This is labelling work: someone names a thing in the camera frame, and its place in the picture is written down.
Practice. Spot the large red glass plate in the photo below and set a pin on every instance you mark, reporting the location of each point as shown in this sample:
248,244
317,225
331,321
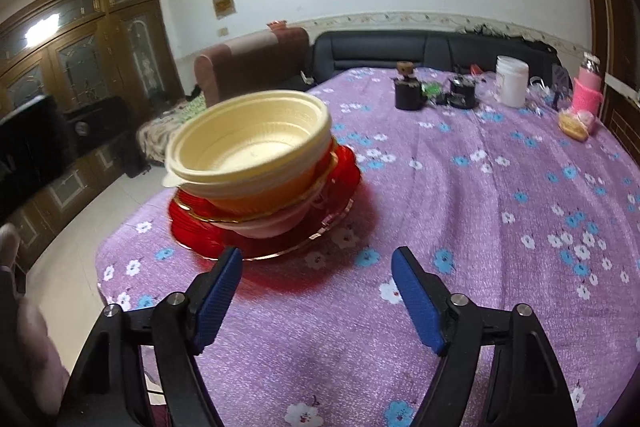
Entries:
300,237

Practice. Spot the wooden glass-door cabinet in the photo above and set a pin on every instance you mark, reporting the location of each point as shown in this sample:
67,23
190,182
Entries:
85,57

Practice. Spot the bottle with pink sleeve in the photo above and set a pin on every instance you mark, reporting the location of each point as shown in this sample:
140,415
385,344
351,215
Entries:
586,89

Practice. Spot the wrapped bread packet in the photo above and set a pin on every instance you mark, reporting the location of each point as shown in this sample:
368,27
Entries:
577,124

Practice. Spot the brown armchair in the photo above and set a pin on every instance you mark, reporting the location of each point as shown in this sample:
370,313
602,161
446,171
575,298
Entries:
250,62

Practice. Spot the white plastic jar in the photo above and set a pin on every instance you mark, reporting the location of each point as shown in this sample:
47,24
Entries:
511,82

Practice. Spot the person's left hand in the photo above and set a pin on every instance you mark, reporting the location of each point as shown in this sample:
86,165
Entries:
35,347

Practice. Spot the small framed wall picture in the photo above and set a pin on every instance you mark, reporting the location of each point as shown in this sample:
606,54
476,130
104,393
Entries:
223,2

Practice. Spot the small black device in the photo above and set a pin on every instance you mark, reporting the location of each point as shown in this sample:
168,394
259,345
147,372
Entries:
462,93

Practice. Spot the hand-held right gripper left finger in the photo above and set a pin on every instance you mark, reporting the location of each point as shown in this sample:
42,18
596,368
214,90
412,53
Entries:
217,302

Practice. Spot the black leather sofa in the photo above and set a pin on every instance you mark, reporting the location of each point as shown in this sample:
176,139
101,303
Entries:
435,49

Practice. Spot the black television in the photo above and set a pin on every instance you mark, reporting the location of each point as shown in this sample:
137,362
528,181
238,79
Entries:
30,147

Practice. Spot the white bowl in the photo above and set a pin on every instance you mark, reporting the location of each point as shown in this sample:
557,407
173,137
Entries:
265,227
220,196

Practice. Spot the purple floral tablecloth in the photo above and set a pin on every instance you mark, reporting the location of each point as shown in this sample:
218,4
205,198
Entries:
475,232

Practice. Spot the dark jar with cork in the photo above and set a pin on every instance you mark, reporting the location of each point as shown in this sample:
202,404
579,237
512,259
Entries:
407,94

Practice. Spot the cream plastic bowl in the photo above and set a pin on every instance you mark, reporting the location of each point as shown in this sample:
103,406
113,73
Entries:
270,199
240,157

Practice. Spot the small green object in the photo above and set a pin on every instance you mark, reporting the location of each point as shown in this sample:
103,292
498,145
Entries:
431,93

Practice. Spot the patterned blanket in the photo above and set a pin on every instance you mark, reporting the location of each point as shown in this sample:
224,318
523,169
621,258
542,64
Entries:
160,132

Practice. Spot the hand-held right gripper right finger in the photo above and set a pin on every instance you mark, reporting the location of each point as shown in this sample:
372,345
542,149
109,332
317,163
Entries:
417,302

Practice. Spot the wooden door frame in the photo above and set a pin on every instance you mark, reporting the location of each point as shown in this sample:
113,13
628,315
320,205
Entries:
607,7

